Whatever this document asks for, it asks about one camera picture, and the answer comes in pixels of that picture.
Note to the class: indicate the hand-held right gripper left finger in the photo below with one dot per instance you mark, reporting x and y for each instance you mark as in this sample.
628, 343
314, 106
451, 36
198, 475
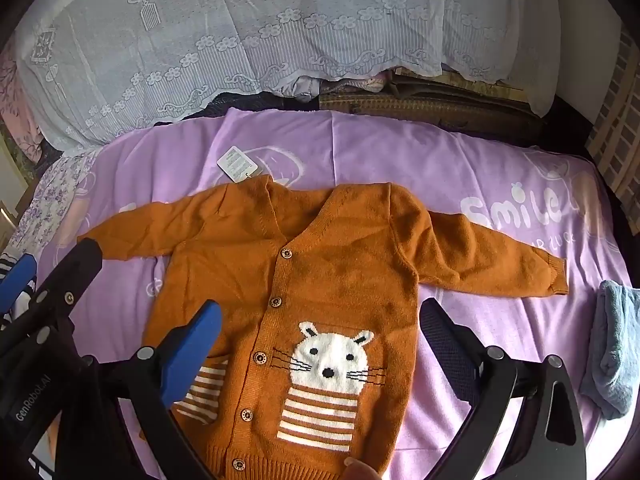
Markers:
200, 342

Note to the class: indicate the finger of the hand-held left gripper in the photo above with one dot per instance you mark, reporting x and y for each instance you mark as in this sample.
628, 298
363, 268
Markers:
75, 272
15, 277

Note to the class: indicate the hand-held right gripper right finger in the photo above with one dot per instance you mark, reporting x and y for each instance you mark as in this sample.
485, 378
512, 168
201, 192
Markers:
447, 347

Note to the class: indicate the orange knitted cardigan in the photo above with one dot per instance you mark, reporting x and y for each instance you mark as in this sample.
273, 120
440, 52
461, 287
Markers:
345, 280

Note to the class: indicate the person's right hand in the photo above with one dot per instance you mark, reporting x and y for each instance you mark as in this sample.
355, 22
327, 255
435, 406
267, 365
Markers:
361, 471

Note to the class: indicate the purple floral cloth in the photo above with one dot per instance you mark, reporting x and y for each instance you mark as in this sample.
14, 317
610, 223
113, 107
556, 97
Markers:
55, 195

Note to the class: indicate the light blue towel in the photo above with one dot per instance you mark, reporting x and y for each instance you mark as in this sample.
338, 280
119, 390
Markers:
615, 350

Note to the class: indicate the pink patterned cloth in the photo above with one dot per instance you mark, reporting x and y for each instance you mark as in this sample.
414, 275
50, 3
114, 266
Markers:
15, 105

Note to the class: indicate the white paper hang tag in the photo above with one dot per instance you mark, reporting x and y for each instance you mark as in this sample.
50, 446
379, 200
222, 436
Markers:
239, 162

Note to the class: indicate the purple printed blanket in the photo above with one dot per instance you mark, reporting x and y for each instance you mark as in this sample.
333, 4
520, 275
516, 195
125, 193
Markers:
380, 145

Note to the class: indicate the wooden lattice panel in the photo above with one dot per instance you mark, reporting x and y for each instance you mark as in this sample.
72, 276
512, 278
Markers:
617, 125

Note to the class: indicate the pile of folded cloths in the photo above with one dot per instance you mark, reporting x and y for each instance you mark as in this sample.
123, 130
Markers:
350, 84

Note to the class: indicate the white lace cover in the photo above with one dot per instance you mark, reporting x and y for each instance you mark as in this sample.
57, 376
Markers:
240, 25

